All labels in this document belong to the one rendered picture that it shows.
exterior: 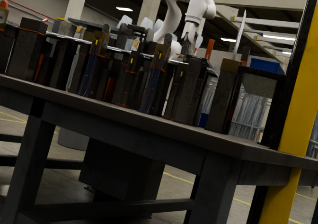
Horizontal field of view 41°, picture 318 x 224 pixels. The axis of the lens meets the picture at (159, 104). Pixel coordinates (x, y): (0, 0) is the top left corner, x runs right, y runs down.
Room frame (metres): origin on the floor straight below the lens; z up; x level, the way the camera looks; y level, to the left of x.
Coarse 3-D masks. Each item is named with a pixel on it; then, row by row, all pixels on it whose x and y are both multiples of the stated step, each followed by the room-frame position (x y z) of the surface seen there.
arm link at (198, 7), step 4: (192, 0) 2.22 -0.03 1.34; (196, 0) 2.21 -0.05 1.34; (200, 0) 2.21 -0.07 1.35; (204, 0) 2.22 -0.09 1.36; (192, 4) 2.22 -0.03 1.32; (196, 4) 2.21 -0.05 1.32; (200, 4) 2.21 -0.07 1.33; (204, 4) 2.22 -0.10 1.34; (188, 8) 2.23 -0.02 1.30; (192, 8) 2.21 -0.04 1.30; (196, 8) 2.21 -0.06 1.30; (200, 8) 2.21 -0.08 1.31; (204, 8) 2.22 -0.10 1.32; (188, 12) 2.22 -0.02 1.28; (192, 12) 2.21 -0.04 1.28; (196, 12) 2.21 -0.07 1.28; (200, 12) 2.22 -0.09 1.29; (204, 12) 2.23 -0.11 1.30; (196, 16) 2.21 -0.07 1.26; (200, 16) 2.22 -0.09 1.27
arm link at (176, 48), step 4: (172, 40) 2.84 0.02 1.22; (172, 44) 2.81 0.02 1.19; (176, 44) 2.82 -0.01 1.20; (172, 48) 2.81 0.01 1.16; (176, 48) 2.82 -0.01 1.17; (180, 48) 2.84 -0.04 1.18; (172, 52) 2.81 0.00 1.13; (176, 52) 2.82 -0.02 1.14; (180, 52) 2.85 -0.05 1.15; (172, 56) 2.82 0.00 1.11; (176, 56) 2.83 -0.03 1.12
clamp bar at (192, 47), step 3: (195, 33) 2.37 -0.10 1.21; (195, 36) 2.40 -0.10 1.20; (198, 36) 2.41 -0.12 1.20; (195, 39) 2.39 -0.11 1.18; (195, 42) 2.39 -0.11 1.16; (192, 45) 2.40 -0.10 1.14; (195, 45) 2.40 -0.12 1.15; (189, 48) 2.39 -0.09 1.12; (192, 48) 2.39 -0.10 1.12; (189, 51) 2.39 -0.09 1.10; (192, 51) 2.38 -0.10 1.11; (192, 54) 2.38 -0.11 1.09
